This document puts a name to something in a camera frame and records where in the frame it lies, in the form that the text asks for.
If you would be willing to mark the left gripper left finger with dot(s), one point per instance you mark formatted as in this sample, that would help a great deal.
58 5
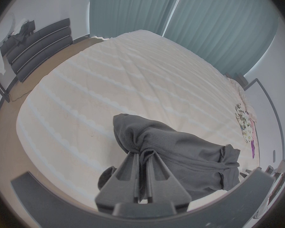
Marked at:
114 189

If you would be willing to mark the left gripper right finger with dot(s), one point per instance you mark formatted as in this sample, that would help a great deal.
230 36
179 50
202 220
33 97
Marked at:
171 189

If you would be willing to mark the black T-shirt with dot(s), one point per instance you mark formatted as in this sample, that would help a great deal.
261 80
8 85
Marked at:
180 155

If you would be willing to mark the purple garment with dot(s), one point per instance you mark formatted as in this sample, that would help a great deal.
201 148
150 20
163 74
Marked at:
253 149

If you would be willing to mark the bed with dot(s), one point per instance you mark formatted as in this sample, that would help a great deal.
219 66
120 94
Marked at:
109 91

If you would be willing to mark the white printed pyjama top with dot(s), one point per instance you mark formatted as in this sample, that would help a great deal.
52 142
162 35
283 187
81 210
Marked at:
245 125

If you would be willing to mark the pink garment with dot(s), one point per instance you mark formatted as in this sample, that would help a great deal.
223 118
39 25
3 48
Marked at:
253 132

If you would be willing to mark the cream pillow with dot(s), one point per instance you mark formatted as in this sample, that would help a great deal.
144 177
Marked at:
242 96

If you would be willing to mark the grey bedside table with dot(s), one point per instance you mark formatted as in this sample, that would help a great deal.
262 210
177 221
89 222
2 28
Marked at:
238 78

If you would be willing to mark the black chest of drawers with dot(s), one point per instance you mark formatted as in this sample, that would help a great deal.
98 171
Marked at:
38 49

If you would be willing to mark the blue-green curtain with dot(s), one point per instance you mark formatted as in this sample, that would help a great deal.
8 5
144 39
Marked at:
128 8
223 27

